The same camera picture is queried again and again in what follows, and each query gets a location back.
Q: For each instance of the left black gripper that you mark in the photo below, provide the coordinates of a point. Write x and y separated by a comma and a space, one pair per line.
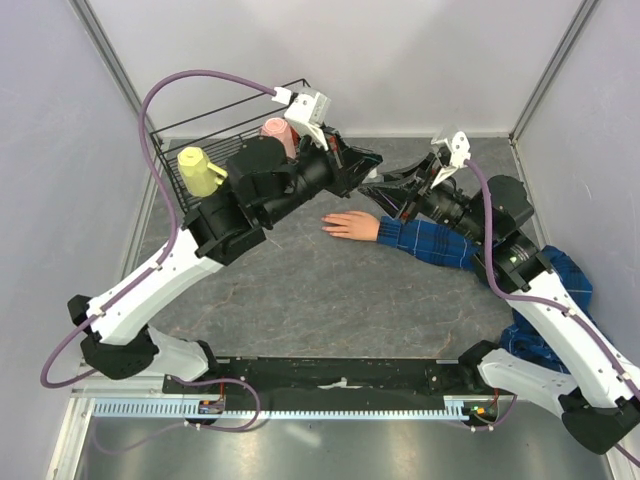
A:
349, 166

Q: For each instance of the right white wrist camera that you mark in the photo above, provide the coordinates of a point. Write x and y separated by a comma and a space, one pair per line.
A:
457, 146

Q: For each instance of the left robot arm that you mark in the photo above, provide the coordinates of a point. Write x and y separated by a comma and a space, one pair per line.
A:
262, 185

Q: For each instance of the blue plaid sleeve forearm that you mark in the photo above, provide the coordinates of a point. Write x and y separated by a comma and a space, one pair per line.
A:
428, 242

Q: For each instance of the pink mug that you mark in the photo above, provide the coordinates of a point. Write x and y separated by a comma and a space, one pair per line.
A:
279, 128

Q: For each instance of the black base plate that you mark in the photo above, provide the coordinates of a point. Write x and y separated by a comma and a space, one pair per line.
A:
352, 382

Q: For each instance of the mannequin hand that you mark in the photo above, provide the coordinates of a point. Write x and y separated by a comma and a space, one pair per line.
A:
352, 225

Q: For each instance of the black wire dish rack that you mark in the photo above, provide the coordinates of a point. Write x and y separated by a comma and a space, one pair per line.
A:
219, 129

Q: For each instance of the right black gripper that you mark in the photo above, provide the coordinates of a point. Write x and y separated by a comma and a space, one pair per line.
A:
393, 196

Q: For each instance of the yellow faceted mug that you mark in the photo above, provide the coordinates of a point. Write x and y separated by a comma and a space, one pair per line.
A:
201, 176

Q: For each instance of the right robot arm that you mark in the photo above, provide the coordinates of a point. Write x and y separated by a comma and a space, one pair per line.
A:
553, 355

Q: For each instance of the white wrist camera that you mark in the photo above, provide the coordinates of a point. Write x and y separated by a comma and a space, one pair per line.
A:
457, 146
306, 115

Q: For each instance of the light blue cable duct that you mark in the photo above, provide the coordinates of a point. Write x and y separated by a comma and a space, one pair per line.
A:
194, 409

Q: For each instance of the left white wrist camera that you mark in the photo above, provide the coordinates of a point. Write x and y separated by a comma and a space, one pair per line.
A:
306, 115

